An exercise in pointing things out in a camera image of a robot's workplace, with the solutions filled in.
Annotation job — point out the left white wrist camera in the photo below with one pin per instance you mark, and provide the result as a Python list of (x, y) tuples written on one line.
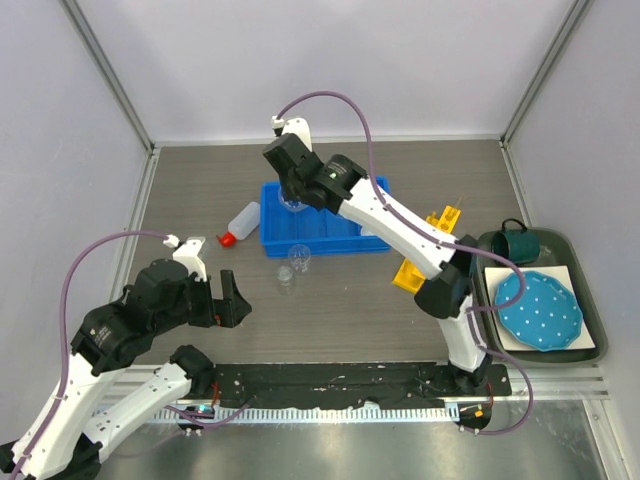
[(189, 254)]

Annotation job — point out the white square board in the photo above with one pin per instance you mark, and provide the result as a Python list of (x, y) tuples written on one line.
[(575, 340)]

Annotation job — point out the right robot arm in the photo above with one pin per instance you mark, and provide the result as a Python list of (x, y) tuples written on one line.
[(343, 187)]

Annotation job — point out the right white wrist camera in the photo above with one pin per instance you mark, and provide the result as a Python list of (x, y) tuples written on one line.
[(298, 126)]

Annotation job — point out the glass beaker with spout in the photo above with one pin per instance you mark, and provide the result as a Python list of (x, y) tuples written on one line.
[(299, 256)]

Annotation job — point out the yellow test tube rack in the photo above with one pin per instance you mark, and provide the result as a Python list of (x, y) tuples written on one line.
[(408, 277)]

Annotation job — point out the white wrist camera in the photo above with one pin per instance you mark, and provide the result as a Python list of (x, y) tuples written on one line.
[(189, 254), (298, 126)]

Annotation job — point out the round glass flask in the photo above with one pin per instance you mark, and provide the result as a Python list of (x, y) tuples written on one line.
[(290, 205)]

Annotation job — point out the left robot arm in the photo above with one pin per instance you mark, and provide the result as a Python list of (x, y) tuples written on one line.
[(68, 440)]

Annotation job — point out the blue round plate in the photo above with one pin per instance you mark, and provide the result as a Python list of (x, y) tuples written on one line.
[(537, 310)]

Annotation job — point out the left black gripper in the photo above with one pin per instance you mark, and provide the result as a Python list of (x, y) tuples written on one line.
[(227, 311)]

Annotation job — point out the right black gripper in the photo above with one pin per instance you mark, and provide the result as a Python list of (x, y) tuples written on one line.
[(287, 190)]

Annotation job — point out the white evaporating dish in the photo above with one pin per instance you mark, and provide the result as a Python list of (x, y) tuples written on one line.
[(366, 231)]

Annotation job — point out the white slotted cable duct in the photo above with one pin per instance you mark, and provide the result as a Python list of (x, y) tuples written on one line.
[(369, 413)]

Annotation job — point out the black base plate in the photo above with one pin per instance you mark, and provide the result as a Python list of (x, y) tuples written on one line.
[(338, 386)]

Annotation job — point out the white squeeze bottle red cap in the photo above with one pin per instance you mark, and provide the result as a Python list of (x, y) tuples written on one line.
[(242, 225)]

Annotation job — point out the small glass bottle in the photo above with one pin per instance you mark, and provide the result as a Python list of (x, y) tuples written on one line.
[(286, 280)]

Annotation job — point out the blue plastic divided bin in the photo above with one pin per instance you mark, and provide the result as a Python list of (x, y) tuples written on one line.
[(323, 232)]

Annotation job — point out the teal object with black cord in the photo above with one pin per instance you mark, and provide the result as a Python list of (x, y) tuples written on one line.
[(516, 242)]

